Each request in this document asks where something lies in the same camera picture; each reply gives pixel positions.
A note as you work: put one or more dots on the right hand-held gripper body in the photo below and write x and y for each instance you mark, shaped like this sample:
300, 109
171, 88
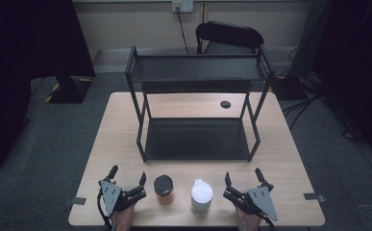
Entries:
262, 199

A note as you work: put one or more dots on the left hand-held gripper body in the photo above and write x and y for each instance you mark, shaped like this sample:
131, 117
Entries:
111, 196

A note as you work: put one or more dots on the glass jar with black lid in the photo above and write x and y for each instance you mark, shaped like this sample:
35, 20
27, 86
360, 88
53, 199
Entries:
163, 189

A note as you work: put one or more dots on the white cup with lid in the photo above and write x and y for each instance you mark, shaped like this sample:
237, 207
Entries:
202, 197

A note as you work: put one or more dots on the black two-tier metal rack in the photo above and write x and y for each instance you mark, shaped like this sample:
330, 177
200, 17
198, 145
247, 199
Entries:
196, 138

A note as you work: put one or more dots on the person's right hand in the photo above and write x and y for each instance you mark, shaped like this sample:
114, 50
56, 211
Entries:
249, 222

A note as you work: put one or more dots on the person's left hand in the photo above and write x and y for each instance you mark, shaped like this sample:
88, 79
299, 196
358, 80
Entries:
124, 219

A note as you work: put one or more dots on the grey tape strip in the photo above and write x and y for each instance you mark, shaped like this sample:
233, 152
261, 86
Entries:
76, 201
313, 196

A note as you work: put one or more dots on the black round table grommet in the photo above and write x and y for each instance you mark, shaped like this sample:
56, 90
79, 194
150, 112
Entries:
225, 104

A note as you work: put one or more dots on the black stand base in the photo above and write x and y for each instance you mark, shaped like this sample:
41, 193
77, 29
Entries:
69, 91

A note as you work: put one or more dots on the black folding chair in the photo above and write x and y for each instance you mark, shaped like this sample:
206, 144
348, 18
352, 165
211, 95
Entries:
228, 34

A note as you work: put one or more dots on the grey hanging cloth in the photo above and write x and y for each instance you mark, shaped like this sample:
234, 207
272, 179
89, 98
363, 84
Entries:
308, 38

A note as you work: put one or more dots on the black curtain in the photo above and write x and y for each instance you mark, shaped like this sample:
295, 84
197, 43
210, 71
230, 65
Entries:
359, 64
29, 48

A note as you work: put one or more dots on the white wall socket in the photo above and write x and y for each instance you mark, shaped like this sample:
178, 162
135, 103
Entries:
182, 5

